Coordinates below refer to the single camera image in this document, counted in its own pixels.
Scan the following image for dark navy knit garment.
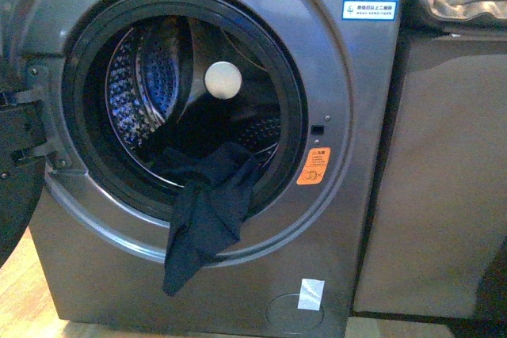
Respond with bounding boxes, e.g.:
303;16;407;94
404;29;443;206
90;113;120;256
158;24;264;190
160;142;259;297

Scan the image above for grey front-load washing machine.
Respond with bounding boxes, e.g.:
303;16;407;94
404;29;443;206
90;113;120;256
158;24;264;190
1;0;399;337

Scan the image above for black washing machine door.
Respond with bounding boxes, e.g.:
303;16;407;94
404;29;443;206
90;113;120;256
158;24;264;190
1;58;46;264

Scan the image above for orange warning sticker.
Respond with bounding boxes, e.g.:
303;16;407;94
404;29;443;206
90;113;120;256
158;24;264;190
296;147;331;185

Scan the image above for round silver drum hub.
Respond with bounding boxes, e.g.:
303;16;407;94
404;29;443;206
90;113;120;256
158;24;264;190
204;61;242;100

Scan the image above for white paper sticker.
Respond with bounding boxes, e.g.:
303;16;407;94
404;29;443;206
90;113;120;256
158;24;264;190
297;279;326;311

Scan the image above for beige leather sofa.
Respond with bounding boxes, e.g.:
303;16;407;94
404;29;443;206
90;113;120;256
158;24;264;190
353;0;506;322

